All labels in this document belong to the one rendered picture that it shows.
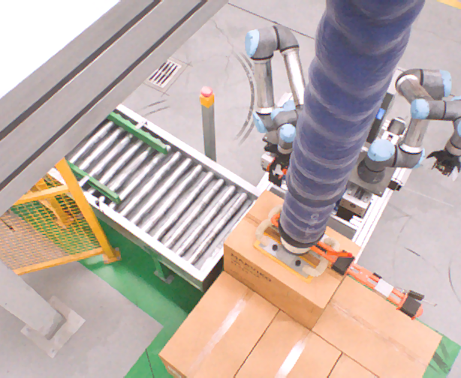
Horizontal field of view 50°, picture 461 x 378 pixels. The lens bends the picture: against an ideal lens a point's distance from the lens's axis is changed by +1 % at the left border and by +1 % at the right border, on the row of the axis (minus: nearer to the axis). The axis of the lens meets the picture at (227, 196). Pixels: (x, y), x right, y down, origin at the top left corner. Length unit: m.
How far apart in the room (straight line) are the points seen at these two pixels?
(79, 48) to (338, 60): 1.00
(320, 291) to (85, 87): 2.19
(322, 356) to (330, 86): 1.77
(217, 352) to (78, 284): 1.26
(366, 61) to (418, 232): 2.67
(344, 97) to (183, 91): 3.05
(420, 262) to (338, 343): 1.16
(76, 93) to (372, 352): 2.64
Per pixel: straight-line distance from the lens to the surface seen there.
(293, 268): 2.52
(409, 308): 2.45
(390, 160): 2.61
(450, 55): 5.06
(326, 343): 2.89
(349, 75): 1.36
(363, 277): 2.44
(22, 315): 3.09
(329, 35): 1.33
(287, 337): 2.86
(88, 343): 3.51
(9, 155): 0.41
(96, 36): 0.42
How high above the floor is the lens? 3.31
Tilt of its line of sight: 61 degrees down
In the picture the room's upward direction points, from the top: straight up
